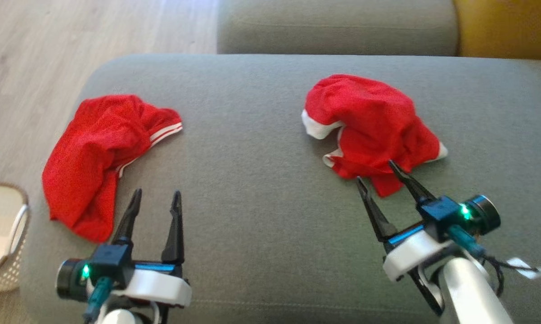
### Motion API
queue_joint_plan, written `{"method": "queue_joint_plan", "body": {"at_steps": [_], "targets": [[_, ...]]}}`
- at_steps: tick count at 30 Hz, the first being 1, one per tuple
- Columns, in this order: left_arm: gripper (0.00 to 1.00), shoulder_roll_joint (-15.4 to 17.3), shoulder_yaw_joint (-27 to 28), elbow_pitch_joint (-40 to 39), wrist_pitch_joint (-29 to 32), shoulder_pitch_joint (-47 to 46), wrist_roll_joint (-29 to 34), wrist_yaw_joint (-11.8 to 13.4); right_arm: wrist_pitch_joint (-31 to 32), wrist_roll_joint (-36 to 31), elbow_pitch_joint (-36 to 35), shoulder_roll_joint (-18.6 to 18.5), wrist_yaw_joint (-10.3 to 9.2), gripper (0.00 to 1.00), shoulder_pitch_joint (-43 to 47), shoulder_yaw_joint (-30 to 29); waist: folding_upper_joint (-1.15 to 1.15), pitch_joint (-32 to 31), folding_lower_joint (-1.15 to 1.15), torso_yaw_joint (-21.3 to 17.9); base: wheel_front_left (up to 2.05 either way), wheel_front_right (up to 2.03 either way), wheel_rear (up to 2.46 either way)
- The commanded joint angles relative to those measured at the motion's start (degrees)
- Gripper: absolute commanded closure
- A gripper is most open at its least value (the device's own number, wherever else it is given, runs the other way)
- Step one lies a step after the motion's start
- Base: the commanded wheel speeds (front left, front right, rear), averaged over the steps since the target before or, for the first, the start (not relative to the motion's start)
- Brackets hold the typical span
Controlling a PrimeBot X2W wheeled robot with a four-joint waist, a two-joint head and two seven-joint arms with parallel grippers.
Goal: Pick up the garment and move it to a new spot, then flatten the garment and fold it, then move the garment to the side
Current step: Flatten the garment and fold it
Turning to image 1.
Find grey sofa back cushion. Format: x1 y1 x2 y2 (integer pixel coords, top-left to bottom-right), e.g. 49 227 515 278
216 0 460 56

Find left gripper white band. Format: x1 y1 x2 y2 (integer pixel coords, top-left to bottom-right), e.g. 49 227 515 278
112 189 193 309

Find right arm cable teal plug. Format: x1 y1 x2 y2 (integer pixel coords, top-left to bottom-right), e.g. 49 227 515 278
446 224 541 298

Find red garment white trim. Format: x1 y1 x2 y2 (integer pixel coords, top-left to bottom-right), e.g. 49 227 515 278
301 74 449 199

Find arm cable teal plug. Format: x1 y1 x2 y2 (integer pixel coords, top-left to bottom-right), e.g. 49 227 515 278
446 224 541 298
83 276 114 324

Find left arm cable teal plug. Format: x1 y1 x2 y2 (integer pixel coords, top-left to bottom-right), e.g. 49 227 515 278
83 276 114 324

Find red basketball jersey white sleeves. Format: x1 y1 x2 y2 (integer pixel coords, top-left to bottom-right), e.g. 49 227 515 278
42 94 184 244

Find grey sofa seat cushion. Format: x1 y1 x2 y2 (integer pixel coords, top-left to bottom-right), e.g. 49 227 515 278
19 54 541 324

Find beige laundry basket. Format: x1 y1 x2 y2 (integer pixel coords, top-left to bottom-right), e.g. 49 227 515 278
0 181 32 294

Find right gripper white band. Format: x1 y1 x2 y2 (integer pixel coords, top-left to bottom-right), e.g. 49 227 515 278
356 160 461 283

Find white cable tag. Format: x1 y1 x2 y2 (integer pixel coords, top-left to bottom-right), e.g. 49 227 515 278
506 257 541 280

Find yellow sofa cushion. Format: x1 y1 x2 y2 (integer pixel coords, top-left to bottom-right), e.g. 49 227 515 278
452 0 541 62

